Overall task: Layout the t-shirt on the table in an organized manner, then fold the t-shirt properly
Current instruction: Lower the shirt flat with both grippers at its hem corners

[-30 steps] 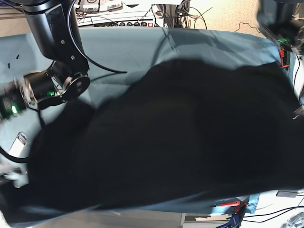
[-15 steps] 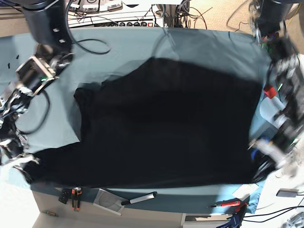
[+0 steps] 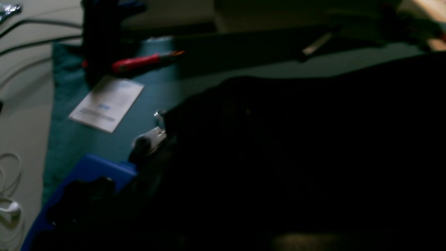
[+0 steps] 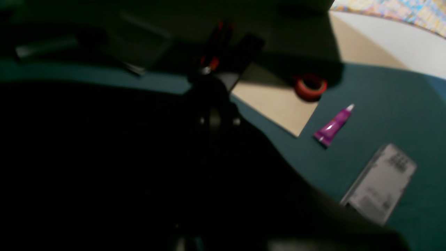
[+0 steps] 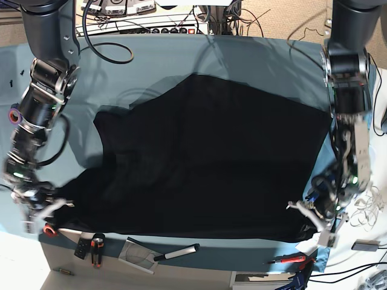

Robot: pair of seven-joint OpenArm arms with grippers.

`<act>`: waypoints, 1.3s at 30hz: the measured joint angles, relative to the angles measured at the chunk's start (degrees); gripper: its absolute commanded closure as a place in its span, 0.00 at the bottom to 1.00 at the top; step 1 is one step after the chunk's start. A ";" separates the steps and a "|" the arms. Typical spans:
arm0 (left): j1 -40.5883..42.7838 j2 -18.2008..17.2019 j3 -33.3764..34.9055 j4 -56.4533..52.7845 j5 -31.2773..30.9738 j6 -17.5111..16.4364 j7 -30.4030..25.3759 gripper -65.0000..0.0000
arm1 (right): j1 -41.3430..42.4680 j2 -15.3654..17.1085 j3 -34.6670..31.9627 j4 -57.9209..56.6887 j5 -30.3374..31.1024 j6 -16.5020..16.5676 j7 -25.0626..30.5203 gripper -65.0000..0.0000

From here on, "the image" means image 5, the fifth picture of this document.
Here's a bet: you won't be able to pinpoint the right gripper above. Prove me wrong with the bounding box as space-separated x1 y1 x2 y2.
11 182 74 233

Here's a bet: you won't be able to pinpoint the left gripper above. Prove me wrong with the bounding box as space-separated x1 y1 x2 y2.
287 175 350 248

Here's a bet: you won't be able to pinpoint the black t-shirt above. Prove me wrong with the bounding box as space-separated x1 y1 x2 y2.
54 74 331 243

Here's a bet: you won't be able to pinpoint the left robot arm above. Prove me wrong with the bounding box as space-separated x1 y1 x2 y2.
288 1 386 248

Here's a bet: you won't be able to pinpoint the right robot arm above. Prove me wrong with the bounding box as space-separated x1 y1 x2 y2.
3 1 80 233

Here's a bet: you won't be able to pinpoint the orange tape roll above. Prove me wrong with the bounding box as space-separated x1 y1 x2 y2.
42 223 58 237

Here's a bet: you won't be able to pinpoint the white card box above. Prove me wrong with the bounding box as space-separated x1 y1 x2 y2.
295 233 320 255

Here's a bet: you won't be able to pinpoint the grey adapter box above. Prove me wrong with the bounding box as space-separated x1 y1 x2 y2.
351 240 379 252

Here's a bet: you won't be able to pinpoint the black white remote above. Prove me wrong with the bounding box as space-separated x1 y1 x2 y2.
74 237 91 260

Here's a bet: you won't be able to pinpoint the orange screwdriver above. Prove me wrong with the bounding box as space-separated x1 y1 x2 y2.
264 255 307 265

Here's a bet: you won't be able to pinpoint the orange black pliers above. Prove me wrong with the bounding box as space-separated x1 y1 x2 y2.
91 233 105 268

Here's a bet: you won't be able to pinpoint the grey patterned booklet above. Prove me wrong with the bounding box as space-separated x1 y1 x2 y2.
118 239 158 275

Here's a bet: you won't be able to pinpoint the purple tape roll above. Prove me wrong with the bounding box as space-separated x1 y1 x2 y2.
8 108 22 125

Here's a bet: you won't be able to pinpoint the white black marker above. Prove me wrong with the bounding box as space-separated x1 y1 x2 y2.
154 243 200 262

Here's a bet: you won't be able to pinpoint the power strip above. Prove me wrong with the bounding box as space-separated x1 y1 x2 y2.
119 24 210 34

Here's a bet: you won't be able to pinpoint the white cable bundle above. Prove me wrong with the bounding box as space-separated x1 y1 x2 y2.
350 185 385 233

